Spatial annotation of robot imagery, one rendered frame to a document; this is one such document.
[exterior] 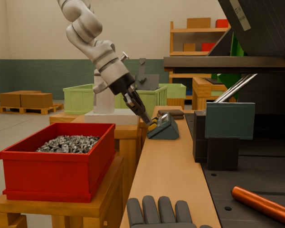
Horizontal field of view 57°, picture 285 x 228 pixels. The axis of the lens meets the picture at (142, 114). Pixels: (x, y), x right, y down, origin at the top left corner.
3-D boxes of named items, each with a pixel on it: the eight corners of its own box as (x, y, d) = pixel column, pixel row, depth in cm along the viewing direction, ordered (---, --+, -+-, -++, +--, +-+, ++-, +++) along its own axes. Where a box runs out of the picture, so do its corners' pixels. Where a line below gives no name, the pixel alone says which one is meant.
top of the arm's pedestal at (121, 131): (60, 138, 110) (60, 129, 109) (80, 121, 142) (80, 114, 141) (137, 139, 109) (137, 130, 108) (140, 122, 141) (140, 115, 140)
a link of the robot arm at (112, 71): (102, 92, 83) (91, 75, 82) (131, 71, 81) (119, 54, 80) (94, 95, 74) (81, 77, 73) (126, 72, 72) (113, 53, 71)
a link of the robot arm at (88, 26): (96, 21, 70) (77, -14, 74) (72, 41, 72) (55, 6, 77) (110, 32, 76) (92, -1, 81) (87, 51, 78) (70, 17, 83)
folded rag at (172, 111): (159, 120, 103) (159, 112, 103) (156, 116, 111) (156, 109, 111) (184, 119, 104) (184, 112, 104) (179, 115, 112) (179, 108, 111)
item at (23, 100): (-2, 112, 609) (-3, 93, 601) (22, 107, 687) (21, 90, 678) (45, 115, 582) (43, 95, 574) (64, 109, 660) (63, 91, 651)
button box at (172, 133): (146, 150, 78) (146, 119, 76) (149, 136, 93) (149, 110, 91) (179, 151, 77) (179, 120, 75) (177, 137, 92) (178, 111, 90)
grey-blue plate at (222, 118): (204, 169, 55) (207, 103, 52) (202, 166, 57) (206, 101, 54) (251, 171, 54) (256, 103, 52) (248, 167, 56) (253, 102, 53)
